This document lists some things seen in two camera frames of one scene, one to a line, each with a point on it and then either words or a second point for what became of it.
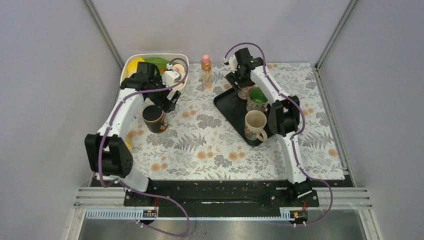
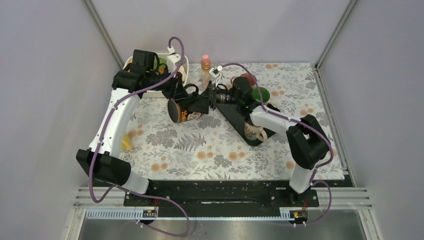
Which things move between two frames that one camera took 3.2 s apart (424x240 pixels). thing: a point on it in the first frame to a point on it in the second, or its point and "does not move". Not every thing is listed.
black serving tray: x=234 y=109 does not move
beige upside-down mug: x=256 y=100 does not move
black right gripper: x=232 y=78 to x=202 y=105
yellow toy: x=128 y=142 does not move
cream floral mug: x=255 y=122 does not move
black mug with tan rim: x=154 y=119 to x=178 y=108
